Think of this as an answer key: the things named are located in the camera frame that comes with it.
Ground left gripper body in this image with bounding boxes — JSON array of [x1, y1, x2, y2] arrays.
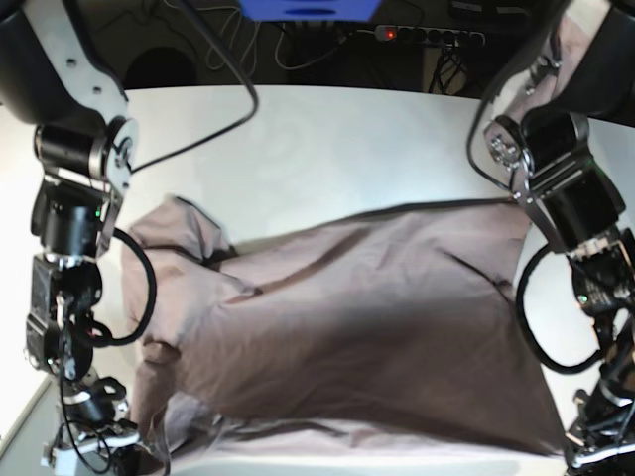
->
[[565, 391, 634, 471]]

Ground white power strip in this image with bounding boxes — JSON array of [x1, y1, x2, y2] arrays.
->
[[357, 25, 486, 48]]

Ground blue plastic bin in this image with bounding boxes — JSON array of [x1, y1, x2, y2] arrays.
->
[[239, 0, 381, 22]]

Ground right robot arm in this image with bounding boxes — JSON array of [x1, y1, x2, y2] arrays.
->
[[1, 1, 158, 475]]

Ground grey floor cable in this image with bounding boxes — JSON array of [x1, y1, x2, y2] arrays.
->
[[202, 9, 348, 75]]

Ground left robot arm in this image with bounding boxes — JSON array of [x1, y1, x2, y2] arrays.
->
[[470, 1, 634, 475]]

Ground mauve t-shirt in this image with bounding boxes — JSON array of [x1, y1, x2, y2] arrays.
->
[[130, 197, 564, 456]]

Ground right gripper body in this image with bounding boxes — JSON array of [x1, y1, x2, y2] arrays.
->
[[41, 386, 140, 475]]

